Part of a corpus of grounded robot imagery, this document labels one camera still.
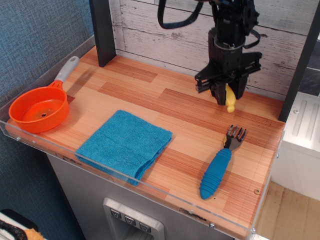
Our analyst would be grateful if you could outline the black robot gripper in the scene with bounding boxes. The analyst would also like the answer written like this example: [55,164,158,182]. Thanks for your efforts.
[195,45,262,105]

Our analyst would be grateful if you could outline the yellow toy banana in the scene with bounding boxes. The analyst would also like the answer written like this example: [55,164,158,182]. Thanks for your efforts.
[225,84,236,113]

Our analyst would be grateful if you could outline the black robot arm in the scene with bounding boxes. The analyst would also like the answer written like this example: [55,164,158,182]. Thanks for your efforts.
[195,0,262,105]

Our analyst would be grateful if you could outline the white cabinet at right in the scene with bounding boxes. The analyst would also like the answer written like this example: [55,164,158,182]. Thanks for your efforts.
[271,92,320,200]

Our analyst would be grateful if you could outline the folded blue cloth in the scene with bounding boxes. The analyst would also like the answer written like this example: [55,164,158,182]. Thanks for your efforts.
[75,110,173,186]

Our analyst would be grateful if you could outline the silver dispenser panel with buttons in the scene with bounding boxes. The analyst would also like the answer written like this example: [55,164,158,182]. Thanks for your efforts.
[103,197,166,240]

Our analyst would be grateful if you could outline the grey toy fridge cabinet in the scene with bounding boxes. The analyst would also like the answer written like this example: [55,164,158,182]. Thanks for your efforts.
[48,155,231,240]

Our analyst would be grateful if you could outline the clear acrylic table guard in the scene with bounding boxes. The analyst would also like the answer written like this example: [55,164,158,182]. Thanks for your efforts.
[0,48,285,240]

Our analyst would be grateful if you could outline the dark grey right post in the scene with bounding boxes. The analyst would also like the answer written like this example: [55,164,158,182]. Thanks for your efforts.
[278,2,320,122]

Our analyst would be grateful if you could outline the dark grey post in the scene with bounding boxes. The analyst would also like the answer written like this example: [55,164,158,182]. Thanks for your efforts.
[278,2,320,122]
[89,0,117,67]

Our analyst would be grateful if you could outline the fork with blue handle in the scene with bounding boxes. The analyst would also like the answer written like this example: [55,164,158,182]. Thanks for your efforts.
[199,125,247,200]

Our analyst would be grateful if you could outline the black cable loop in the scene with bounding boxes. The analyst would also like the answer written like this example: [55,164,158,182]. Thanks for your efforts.
[157,0,262,50]

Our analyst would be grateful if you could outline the dark grey left post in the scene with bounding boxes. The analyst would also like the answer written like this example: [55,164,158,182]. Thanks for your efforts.
[89,0,117,67]

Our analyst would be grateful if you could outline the orange pot with grey handle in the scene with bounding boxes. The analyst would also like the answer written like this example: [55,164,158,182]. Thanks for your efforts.
[8,56,80,133]

